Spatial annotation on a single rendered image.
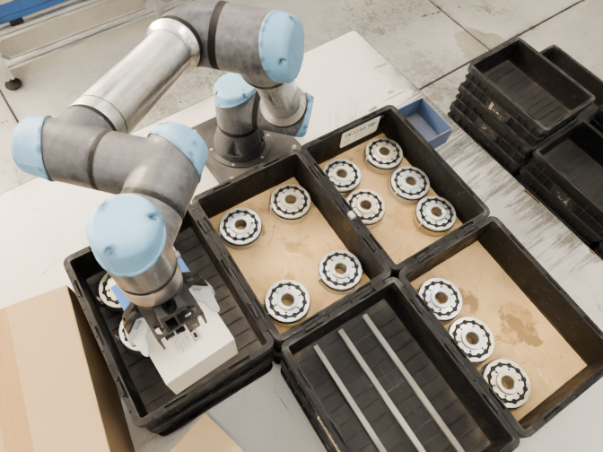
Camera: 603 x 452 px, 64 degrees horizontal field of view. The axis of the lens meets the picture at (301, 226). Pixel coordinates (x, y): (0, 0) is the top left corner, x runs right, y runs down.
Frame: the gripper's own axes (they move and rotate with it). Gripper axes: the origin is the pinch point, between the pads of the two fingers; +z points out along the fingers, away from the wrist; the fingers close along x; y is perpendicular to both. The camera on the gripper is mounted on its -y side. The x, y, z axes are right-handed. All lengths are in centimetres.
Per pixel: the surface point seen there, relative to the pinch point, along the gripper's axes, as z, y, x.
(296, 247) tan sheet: 28.0, -8.6, 33.2
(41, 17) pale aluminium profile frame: 82, -194, 21
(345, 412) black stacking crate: 27.9, 28.3, 19.6
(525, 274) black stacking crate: 23, 29, 72
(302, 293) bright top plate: 25.1, 2.7, 26.7
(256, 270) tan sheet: 28.0, -9.2, 21.8
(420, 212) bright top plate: 25, 2, 64
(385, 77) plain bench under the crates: 41, -49, 101
